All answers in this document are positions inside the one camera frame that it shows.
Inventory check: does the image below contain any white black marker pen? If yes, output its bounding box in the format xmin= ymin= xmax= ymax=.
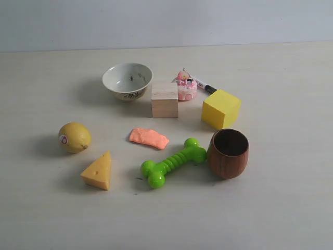
xmin=192 ymin=76 xmax=217 ymax=94

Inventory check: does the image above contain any light wooden cube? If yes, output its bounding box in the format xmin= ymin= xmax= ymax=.
xmin=151 ymin=82 xmax=178 ymax=118

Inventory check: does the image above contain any white ceramic bowl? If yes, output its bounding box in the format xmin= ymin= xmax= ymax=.
xmin=102 ymin=62 xmax=153 ymax=101

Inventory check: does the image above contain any orange toy piece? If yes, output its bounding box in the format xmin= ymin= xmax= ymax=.
xmin=129 ymin=128 xmax=169 ymax=150

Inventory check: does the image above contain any pink cake toy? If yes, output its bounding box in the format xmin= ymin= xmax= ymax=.
xmin=173 ymin=68 xmax=198 ymax=101

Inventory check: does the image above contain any yellow cube block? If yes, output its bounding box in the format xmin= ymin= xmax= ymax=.
xmin=201 ymin=90 xmax=241 ymax=130

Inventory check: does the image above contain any brown wooden cup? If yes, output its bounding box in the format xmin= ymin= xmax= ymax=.
xmin=207 ymin=128 xmax=249 ymax=179

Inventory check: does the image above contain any green bone dog toy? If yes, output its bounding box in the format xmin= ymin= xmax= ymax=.
xmin=140 ymin=137 xmax=207 ymax=189

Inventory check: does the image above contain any yellow lemon with sticker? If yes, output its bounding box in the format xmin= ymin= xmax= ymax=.
xmin=58 ymin=122 xmax=92 ymax=154

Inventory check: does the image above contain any yellow cheese wedge toy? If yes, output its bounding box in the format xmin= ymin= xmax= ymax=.
xmin=80 ymin=151 xmax=112 ymax=191

